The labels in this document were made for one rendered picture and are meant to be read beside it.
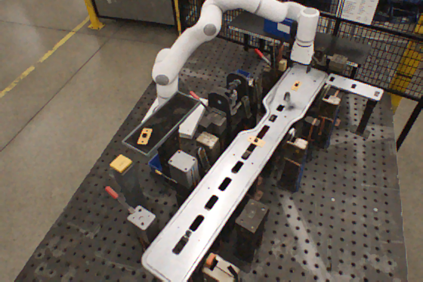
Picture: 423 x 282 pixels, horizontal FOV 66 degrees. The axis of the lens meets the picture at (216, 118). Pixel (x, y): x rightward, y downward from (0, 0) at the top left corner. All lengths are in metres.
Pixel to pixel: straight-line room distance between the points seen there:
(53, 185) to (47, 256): 1.22
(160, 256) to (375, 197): 1.10
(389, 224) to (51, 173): 2.43
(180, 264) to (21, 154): 2.29
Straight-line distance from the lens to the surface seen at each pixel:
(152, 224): 1.30
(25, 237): 2.77
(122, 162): 1.32
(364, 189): 1.87
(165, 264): 1.26
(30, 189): 3.00
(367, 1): 2.13
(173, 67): 1.69
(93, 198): 1.84
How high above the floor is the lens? 2.16
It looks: 45 degrees down
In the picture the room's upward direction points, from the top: 3 degrees counter-clockwise
